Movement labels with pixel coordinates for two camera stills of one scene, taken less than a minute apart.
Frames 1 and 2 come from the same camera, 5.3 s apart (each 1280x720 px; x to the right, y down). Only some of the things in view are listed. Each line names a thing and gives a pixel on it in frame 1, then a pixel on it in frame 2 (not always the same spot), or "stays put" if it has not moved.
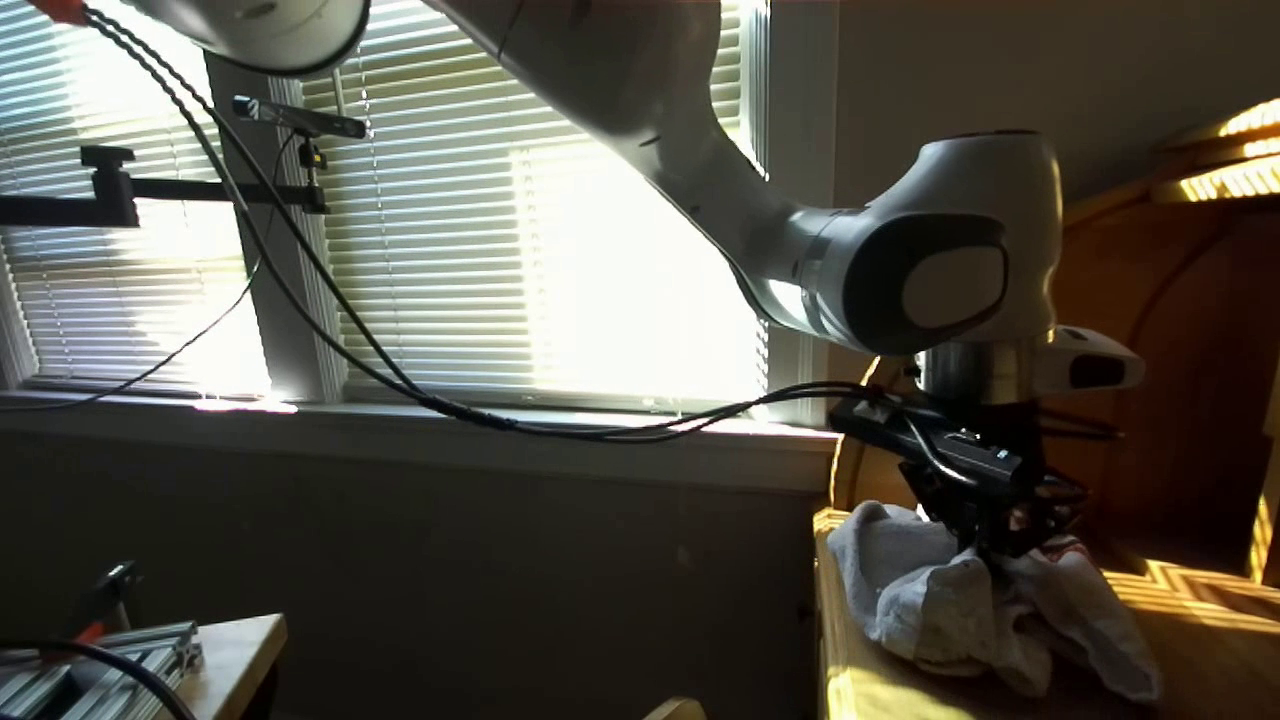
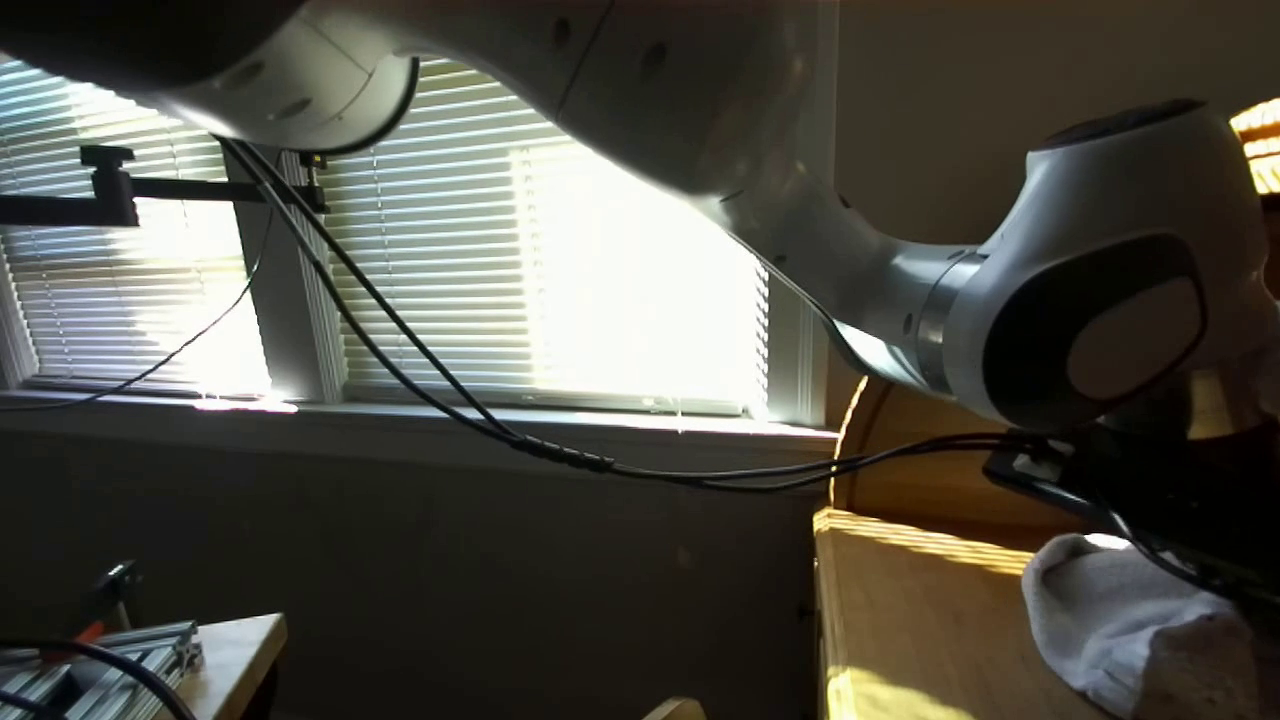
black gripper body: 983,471 to 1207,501
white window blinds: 481,243 stays put
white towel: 1040,615 to 1144,642
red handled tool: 113,615 stays put
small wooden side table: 190,670 stays put
